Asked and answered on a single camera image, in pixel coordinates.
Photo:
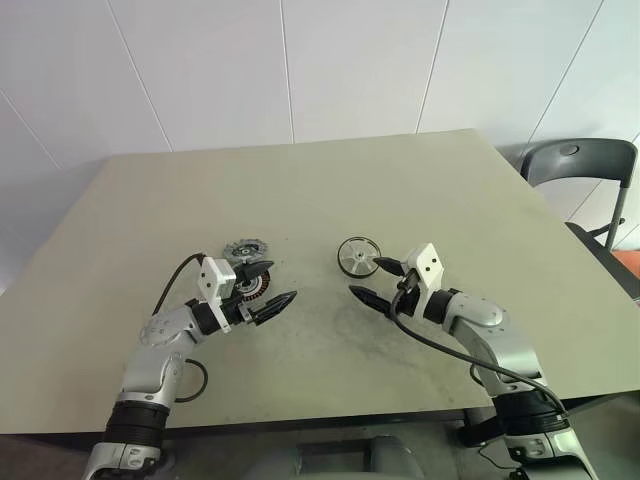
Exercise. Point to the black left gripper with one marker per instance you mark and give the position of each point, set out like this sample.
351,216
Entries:
240,312

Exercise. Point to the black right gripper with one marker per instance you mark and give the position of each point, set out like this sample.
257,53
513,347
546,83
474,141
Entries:
409,302

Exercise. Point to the motor stator with copper windings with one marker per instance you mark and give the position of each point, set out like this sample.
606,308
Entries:
260,288

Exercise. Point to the black white spoked rotor cap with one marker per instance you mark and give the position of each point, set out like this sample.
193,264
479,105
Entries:
357,256

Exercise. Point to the grey toothed gear part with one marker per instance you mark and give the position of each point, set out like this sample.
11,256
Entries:
245,250

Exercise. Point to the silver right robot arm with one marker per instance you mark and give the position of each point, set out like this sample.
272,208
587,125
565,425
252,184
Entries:
500,350

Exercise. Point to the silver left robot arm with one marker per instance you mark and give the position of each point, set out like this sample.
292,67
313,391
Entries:
150,370

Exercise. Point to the grey rounded robot torso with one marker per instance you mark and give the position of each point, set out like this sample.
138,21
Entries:
390,460

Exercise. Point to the grey folding chair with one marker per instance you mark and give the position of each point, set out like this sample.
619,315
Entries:
575,160

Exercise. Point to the orange tray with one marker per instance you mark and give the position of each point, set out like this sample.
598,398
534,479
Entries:
629,264

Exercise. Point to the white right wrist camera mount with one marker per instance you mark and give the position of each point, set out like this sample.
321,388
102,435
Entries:
425,262

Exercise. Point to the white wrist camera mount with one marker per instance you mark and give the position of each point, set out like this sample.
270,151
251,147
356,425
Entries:
212,280
425,262

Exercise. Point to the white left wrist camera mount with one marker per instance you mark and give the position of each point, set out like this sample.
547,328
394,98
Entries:
212,280

